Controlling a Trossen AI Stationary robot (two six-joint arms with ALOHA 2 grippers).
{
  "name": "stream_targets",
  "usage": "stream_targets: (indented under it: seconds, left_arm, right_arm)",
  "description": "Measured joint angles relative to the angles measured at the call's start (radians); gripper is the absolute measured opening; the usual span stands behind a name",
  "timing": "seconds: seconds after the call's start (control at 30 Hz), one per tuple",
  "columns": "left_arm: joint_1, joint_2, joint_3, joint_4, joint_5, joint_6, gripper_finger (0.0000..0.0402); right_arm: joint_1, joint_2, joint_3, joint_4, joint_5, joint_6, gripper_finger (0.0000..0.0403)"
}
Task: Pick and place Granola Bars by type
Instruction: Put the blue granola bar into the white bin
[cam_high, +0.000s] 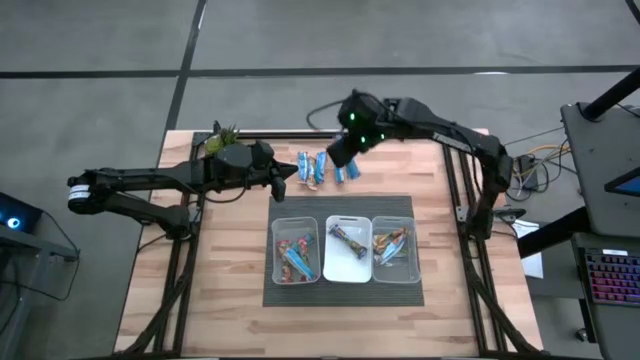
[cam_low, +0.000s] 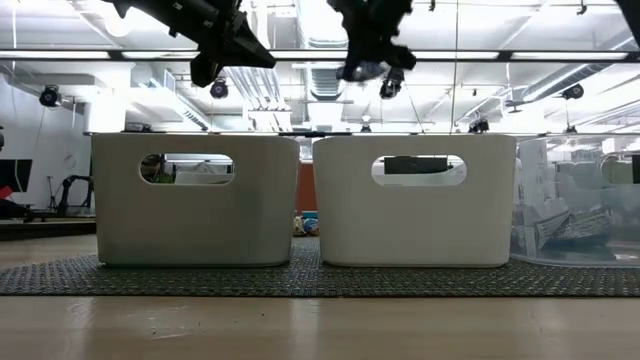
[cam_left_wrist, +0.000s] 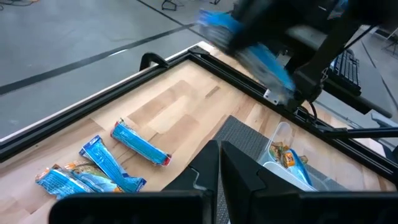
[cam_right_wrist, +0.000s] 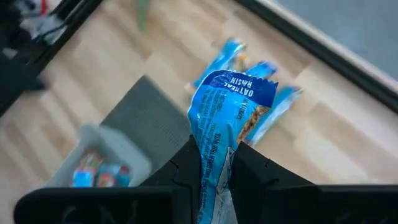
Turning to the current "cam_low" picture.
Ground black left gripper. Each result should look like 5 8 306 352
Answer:
169 0 277 89

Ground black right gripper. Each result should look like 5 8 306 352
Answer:
329 0 417 81

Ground brown granola bar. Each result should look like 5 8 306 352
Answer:
522 208 572 247
552 205 617 242

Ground blue wrapped granola bar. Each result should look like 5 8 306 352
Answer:
302 211 321 237

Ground black background screen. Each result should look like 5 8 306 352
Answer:
383 156 450 176

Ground black overhead crossbar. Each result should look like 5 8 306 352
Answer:
0 48 640 63

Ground white plastic bin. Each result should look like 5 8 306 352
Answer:
312 133 518 268

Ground frosted translucent plastic bin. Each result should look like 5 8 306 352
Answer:
90 132 301 268

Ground clear plastic bin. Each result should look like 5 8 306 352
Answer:
512 134 640 267

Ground dark woven placemat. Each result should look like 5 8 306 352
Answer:
0 236 640 299

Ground black red background panel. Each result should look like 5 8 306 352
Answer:
0 158 34 201

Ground dark background bench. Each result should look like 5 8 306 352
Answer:
0 215 97 242

